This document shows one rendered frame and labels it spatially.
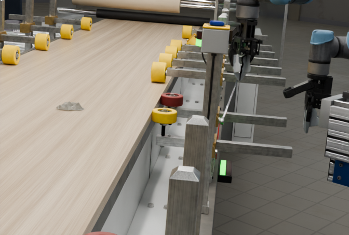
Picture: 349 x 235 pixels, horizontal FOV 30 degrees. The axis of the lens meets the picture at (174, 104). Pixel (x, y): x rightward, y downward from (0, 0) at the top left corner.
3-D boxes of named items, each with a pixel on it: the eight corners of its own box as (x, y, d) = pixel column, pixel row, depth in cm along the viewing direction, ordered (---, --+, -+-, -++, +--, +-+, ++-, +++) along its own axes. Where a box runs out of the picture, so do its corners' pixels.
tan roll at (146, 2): (249, 18, 484) (251, 1, 482) (250, 19, 472) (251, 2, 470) (61, 2, 495) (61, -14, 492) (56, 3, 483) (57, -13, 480)
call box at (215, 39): (227, 53, 176) (230, 25, 175) (227, 57, 169) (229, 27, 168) (201, 51, 177) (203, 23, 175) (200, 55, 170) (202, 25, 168)
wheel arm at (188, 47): (273, 57, 328) (274, 50, 327) (274, 58, 325) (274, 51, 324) (175, 49, 332) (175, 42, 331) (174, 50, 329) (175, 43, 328)
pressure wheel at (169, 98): (182, 123, 239) (184, 92, 236) (179, 128, 231) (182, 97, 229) (160, 121, 240) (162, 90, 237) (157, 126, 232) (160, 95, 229)
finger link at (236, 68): (235, 83, 217) (238, 55, 215) (229, 79, 223) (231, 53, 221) (244, 83, 218) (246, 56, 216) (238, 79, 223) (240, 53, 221)
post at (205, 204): (208, 208, 185) (223, 51, 175) (207, 215, 180) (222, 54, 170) (192, 206, 185) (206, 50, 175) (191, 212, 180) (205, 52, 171)
